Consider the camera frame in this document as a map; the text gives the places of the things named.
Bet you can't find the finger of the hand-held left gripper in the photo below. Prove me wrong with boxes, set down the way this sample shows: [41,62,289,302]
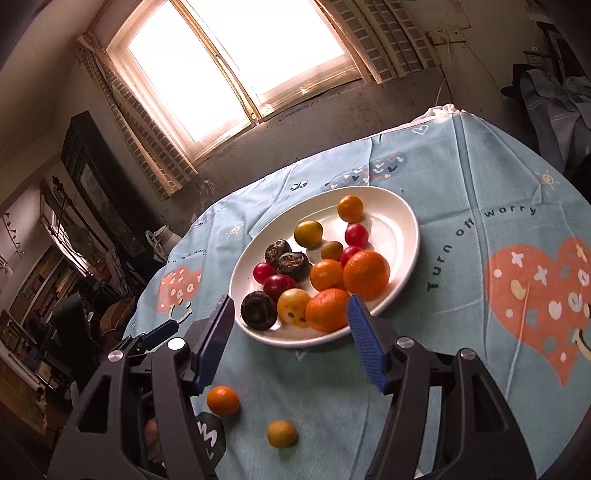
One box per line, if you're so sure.
[121,318,181,358]

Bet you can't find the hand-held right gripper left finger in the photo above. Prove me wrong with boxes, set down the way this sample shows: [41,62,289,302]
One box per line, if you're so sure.
[46,294,236,480]

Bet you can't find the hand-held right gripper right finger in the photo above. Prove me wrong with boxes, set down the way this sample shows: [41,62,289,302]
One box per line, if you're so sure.
[346,294,539,480]

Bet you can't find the dark brown water chestnut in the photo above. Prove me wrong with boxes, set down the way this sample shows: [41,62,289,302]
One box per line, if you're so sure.
[276,251,311,283]
[264,240,293,266]
[240,291,279,331]

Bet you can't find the large yellow tomato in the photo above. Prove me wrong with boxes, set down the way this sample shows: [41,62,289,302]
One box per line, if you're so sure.
[277,288,311,328]

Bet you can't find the dark red cherry tomato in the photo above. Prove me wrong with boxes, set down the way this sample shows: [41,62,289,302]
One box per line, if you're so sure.
[263,274,298,303]

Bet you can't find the white oval plate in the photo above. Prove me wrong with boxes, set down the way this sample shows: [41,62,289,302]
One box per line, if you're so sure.
[228,185,421,348]

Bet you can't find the small orange mandarin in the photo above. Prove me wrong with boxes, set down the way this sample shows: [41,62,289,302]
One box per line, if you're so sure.
[206,385,241,418]

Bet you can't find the black chair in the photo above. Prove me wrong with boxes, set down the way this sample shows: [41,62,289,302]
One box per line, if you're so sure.
[50,293,100,374]

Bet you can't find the white kettle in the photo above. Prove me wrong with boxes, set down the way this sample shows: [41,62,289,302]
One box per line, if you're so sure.
[145,225,182,261]

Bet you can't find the light blue printed tablecloth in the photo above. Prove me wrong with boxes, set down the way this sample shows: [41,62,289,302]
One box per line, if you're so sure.
[122,106,591,480]

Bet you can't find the small yellow fruit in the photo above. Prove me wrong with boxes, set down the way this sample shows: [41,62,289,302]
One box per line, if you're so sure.
[267,419,298,449]

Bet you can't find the bookshelf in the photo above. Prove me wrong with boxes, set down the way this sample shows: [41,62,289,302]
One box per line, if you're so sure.
[0,244,79,384]

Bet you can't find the orange cherry tomato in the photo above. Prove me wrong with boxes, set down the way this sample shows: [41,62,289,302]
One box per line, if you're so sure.
[337,195,365,223]

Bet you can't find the dark wooden cabinet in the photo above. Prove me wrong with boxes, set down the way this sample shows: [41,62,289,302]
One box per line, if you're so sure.
[61,111,153,259]

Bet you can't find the checked curtain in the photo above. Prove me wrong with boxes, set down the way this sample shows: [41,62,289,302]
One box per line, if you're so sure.
[318,0,435,84]
[76,34,199,201]

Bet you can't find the window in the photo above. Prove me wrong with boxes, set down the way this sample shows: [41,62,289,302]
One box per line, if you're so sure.
[106,0,365,158]

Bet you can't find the pile of clothes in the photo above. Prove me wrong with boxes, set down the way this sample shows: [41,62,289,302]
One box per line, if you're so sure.
[501,60,591,185]

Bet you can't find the white cable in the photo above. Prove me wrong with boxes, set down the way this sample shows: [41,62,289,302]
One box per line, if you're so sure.
[434,41,455,109]

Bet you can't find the wall socket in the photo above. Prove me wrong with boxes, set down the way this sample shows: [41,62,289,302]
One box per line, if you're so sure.
[427,27,462,44]

